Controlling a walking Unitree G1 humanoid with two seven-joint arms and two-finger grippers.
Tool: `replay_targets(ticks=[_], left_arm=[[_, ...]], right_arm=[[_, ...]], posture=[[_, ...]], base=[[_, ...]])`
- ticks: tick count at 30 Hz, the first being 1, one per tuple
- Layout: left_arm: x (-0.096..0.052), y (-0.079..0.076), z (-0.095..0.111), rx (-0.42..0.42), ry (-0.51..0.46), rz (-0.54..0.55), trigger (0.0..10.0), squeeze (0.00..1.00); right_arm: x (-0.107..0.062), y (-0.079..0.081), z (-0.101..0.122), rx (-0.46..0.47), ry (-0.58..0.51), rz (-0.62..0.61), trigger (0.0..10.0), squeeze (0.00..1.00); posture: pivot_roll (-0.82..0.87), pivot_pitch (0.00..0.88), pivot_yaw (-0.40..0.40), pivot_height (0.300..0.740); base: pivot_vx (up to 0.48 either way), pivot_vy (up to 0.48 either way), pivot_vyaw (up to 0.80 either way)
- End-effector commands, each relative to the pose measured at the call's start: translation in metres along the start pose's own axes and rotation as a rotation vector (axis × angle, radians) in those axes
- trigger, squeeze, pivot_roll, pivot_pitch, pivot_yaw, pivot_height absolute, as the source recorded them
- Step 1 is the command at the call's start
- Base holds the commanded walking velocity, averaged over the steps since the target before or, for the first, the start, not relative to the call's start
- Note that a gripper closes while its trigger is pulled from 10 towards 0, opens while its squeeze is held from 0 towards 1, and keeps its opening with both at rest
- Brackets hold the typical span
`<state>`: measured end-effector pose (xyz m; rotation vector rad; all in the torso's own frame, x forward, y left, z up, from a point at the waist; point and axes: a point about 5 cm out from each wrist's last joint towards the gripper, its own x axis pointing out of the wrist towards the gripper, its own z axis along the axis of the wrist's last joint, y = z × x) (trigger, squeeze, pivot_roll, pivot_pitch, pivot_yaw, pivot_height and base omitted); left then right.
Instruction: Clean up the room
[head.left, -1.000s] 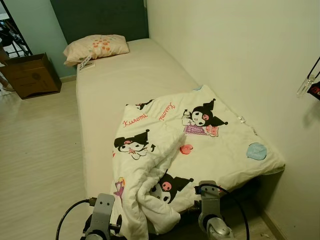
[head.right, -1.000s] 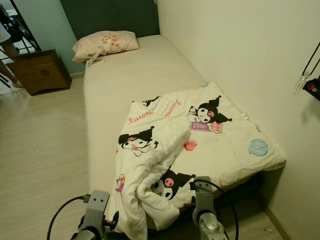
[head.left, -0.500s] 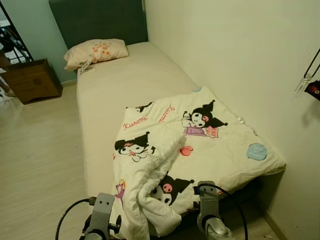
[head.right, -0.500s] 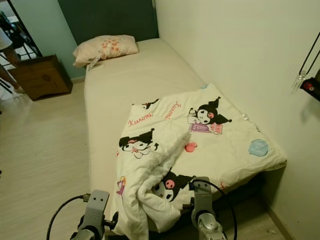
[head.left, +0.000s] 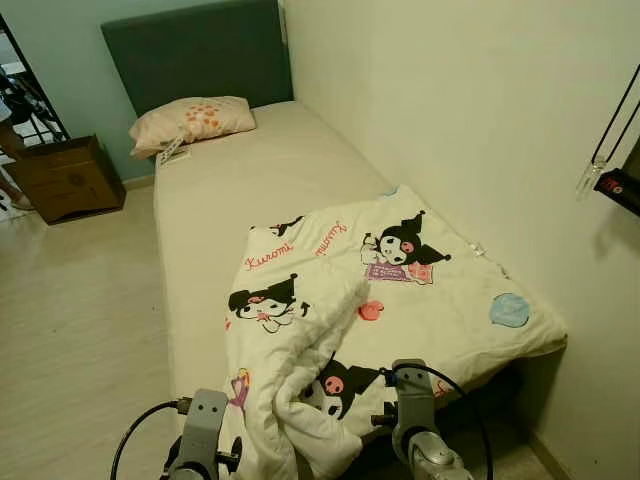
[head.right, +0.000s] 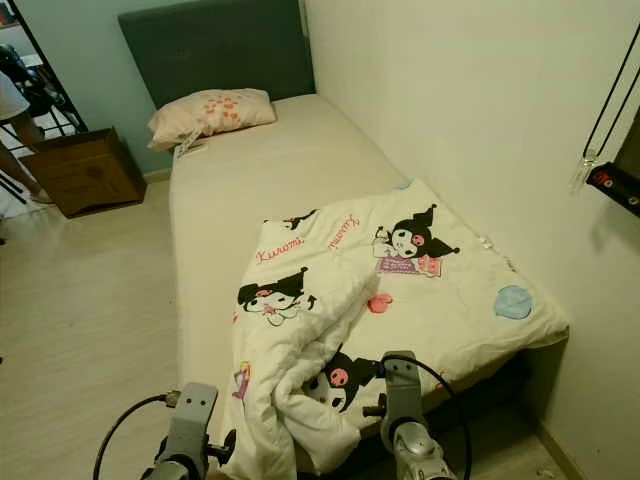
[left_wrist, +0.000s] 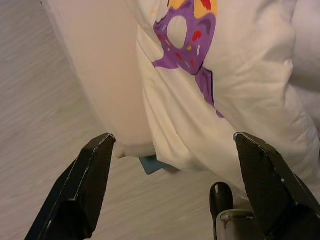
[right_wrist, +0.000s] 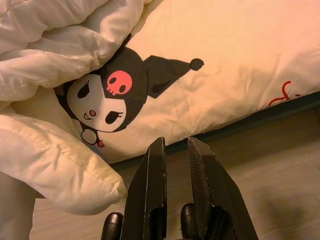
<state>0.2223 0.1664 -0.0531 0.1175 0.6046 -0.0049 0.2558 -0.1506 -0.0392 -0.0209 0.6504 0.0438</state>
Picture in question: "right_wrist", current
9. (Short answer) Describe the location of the dark green bed base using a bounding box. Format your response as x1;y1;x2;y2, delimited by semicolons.
109;91;320;171

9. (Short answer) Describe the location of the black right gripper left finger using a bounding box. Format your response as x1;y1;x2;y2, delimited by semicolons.
121;136;168;240

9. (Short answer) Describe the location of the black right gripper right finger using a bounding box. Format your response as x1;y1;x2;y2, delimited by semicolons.
187;136;260;240

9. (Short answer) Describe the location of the cream cartoon print comforter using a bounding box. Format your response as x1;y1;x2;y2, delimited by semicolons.
0;0;320;216

